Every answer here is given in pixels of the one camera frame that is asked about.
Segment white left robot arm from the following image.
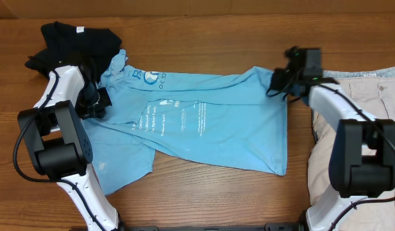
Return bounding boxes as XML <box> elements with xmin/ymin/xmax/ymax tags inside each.
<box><xmin>13</xmin><ymin>55</ymin><xmax>124</xmax><ymax>230</ymax></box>

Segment beige shorts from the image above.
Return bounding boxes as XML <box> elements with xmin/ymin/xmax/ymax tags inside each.
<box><xmin>308</xmin><ymin>67</ymin><xmax>395</xmax><ymax>231</ymax></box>

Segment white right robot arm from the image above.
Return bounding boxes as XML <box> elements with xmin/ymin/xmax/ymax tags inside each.
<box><xmin>265</xmin><ymin>46</ymin><xmax>395</xmax><ymax>231</ymax></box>

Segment black folded t-shirt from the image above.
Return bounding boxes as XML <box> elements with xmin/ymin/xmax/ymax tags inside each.
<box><xmin>25</xmin><ymin>21</ymin><xmax>122</xmax><ymax>82</ymax></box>

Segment light blue printed t-shirt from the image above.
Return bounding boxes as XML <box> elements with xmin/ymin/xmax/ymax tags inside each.
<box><xmin>83</xmin><ymin>50</ymin><xmax>287</xmax><ymax>194</ymax></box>

